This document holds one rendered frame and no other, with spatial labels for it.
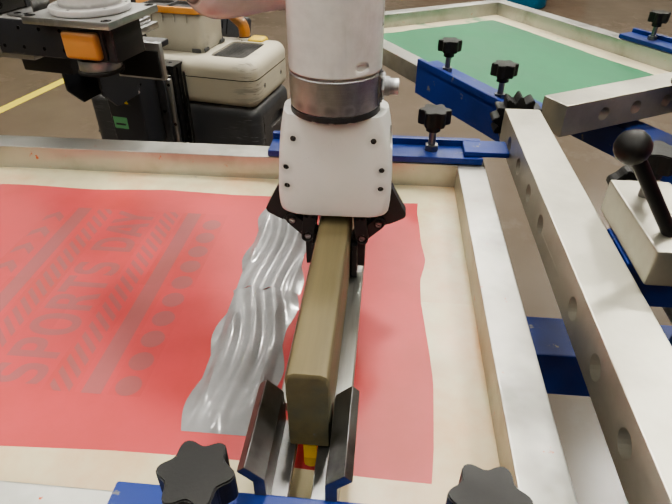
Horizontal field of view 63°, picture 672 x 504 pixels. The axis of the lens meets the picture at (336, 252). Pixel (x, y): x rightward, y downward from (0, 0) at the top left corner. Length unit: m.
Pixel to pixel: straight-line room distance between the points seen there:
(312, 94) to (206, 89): 1.14
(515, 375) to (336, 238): 0.19
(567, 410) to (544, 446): 1.39
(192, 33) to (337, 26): 1.19
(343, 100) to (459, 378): 0.26
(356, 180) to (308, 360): 0.17
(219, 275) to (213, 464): 0.33
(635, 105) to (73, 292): 0.86
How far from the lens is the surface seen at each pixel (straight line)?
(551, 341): 0.63
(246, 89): 1.51
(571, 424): 1.80
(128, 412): 0.51
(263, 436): 0.38
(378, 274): 0.62
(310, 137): 0.46
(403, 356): 0.53
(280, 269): 0.61
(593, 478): 1.71
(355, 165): 0.47
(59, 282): 0.68
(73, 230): 0.76
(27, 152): 0.94
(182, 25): 1.60
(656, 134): 1.17
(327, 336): 0.39
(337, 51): 0.42
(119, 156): 0.87
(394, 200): 0.50
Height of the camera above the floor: 1.33
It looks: 36 degrees down
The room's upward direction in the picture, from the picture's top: straight up
